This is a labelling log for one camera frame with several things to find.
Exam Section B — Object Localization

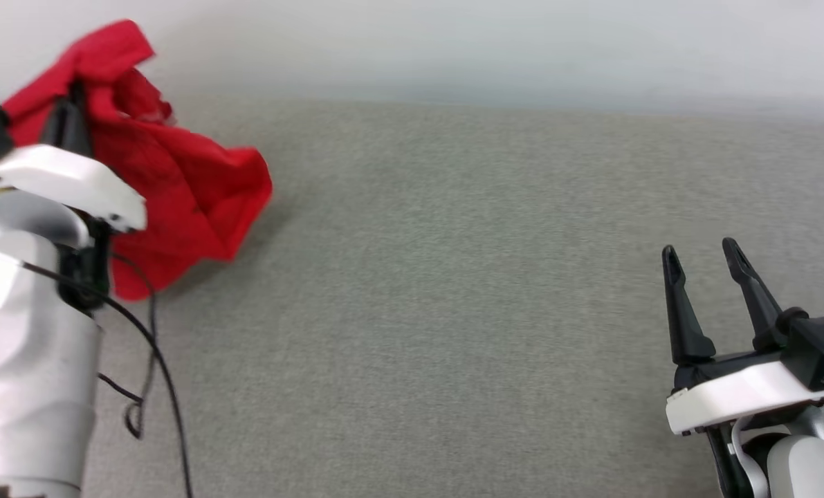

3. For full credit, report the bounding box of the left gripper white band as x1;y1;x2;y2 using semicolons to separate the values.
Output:
0;82;147;312

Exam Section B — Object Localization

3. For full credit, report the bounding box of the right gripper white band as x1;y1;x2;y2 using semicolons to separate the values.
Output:
661;237;824;437

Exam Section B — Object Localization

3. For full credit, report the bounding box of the red basketball jersey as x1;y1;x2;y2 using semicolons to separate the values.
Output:
1;19;273;302

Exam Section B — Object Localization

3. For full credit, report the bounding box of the thin black cable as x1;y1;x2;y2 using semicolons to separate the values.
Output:
97;253;159;441
21;260;194;498

